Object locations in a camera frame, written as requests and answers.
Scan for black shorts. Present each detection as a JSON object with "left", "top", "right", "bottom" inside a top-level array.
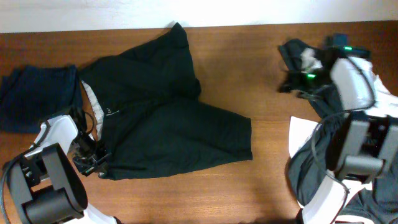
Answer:
[{"left": 79, "top": 24, "right": 253, "bottom": 180}]

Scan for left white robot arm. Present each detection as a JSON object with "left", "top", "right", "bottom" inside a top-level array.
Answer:
[{"left": 1, "top": 111, "right": 120, "bottom": 224}]

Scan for folded navy blue garment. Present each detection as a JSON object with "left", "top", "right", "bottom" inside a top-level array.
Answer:
[{"left": 1, "top": 65, "right": 83, "bottom": 134}]

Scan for dark grey garment pile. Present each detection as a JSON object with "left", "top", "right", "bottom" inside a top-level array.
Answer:
[{"left": 277, "top": 37, "right": 398, "bottom": 224}]

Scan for white garment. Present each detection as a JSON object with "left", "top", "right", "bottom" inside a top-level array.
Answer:
[{"left": 287, "top": 57, "right": 398, "bottom": 224}]

